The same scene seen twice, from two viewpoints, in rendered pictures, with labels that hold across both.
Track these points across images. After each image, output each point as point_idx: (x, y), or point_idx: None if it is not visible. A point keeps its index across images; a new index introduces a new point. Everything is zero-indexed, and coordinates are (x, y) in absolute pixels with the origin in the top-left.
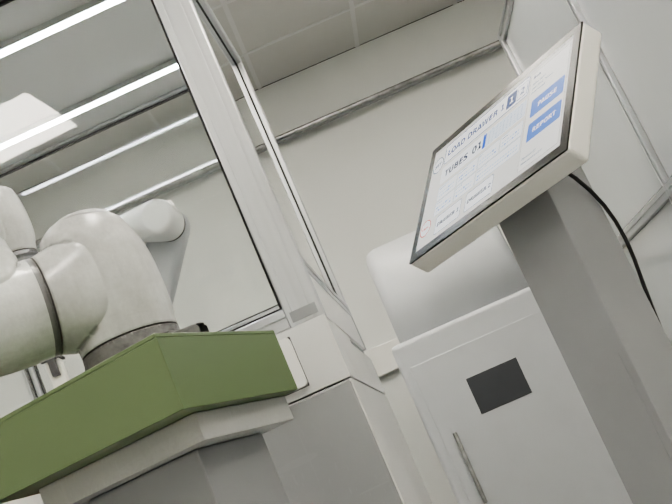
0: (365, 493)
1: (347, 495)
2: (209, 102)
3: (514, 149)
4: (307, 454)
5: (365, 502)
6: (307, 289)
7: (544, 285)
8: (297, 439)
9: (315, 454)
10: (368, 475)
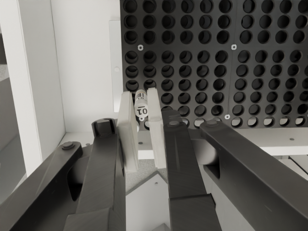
0: (222, 214)
1: (225, 206)
2: None
3: None
4: (241, 221)
5: (221, 208)
6: None
7: None
8: (248, 230)
9: (239, 224)
10: (225, 228)
